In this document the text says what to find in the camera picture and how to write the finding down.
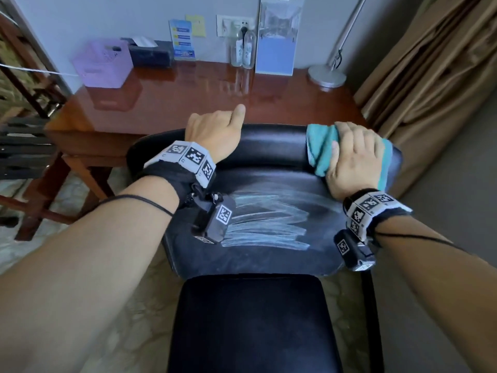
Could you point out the person's right little finger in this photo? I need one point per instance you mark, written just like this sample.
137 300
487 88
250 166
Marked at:
378 145

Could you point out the person's right hand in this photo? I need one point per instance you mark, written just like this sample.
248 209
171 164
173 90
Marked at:
357 166

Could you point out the person's left forearm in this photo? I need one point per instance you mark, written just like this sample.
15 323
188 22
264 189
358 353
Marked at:
77 268

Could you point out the person's right middle finger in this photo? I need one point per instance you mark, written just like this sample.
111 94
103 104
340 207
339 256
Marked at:
356 137

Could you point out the wristband with markers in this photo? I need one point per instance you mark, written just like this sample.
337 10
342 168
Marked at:
369 207
186 157

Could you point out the purple plastic basket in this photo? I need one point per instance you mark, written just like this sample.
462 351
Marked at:
101 64

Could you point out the person's left thumb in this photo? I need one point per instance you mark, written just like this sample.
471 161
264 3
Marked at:
238 114

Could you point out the dark wooden luggage rack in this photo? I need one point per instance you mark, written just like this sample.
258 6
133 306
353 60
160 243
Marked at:
23 124

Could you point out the black plug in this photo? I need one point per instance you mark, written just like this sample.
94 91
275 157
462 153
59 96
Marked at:
244 31

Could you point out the left wristband with markers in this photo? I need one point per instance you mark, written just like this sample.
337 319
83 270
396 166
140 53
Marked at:
186 157

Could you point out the black tissue box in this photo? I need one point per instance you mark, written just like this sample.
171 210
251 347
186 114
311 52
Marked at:
151 54

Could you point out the teal cleaning cloth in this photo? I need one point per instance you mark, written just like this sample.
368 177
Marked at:
320 151

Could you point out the blue standing card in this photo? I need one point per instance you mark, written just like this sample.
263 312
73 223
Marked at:
181 40

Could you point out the yellow sticky note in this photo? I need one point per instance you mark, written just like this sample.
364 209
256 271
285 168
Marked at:
196 25

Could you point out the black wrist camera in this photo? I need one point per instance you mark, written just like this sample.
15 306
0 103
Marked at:
215 221
351 252

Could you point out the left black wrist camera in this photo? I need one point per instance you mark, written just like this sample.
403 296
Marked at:
215 221

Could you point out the silver desk lamp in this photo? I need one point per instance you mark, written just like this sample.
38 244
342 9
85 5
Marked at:
327 75

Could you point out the person's right forearm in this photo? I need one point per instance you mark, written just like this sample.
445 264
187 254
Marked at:
438 283

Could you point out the glossy brown wooden desk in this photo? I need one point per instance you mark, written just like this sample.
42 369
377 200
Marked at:
186 97

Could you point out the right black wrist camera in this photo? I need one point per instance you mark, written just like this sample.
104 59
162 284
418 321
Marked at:
351 252

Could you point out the beige curtain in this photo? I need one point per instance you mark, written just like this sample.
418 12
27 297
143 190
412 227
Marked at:
435 73

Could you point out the person's left hand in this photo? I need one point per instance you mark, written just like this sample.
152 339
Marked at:
211 132

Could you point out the white wall socket panel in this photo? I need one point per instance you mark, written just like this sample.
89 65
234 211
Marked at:
229 25

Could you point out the person's right thumb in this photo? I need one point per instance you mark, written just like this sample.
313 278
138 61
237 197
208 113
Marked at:
333 161

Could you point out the clear water bottle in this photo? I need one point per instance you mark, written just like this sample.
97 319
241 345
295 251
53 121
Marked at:
236 52
249 50

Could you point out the black leather chair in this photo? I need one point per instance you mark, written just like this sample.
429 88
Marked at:
256 318

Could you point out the right wristband with markers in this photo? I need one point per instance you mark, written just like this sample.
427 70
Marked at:
369 207

